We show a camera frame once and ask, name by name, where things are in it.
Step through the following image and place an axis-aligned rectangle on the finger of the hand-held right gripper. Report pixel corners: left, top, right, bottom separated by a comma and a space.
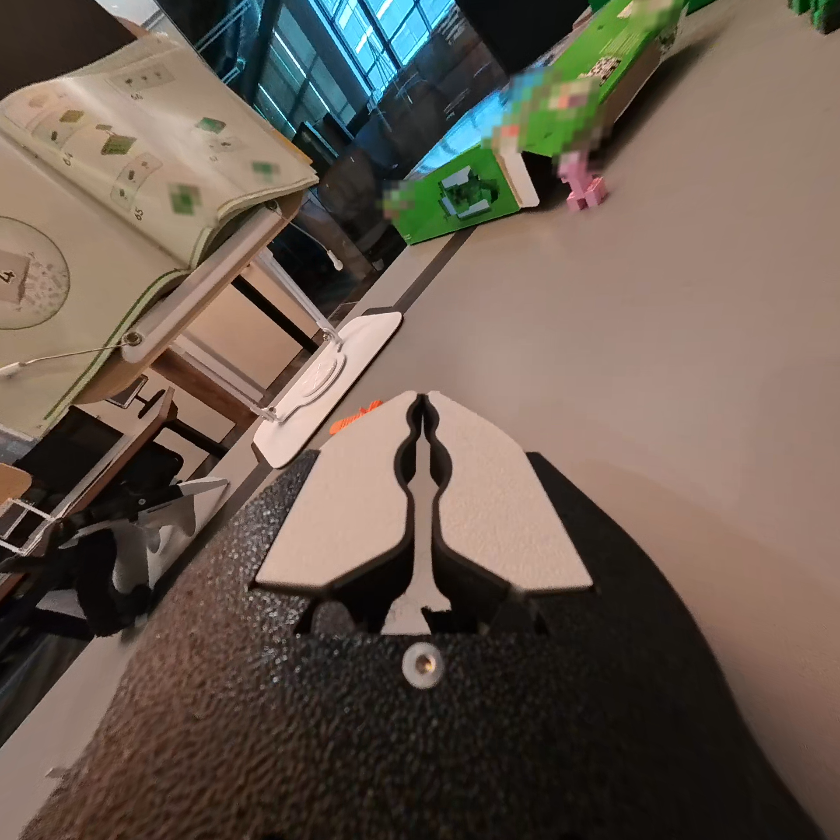
112, 477, 231, 592

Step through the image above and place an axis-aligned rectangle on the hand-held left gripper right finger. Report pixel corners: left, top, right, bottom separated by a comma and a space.
425, 390, 596, 634

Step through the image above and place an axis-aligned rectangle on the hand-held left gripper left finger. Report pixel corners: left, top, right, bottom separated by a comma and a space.
253, 390, 422, 634

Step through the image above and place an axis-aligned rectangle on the green lego creeper body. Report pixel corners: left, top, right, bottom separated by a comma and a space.
787, 0, 840, 34

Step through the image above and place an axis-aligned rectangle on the green cardboard lego box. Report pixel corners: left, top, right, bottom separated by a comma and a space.
392, 0, 686, 247

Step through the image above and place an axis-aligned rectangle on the pink lego pig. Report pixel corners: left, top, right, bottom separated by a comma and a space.
558, 152, 609, 212

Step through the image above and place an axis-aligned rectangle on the orange brick separator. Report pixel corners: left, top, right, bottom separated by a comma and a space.
330, 399, 383, 435

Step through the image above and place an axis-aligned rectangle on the wooden book stand white base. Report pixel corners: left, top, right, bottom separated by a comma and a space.
0, 197, 403, 470

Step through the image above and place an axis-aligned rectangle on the open instruction booklet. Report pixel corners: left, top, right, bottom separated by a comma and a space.
0, 33, 320, 437

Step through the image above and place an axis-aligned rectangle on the black television screen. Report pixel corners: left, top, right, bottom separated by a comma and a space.
456, 0, 592, 76

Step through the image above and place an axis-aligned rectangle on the large glass window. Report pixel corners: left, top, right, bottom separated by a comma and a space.
256, 0, 460, 132

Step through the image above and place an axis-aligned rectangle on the black panel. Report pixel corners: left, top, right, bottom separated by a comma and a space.
0, 0, 161, 99

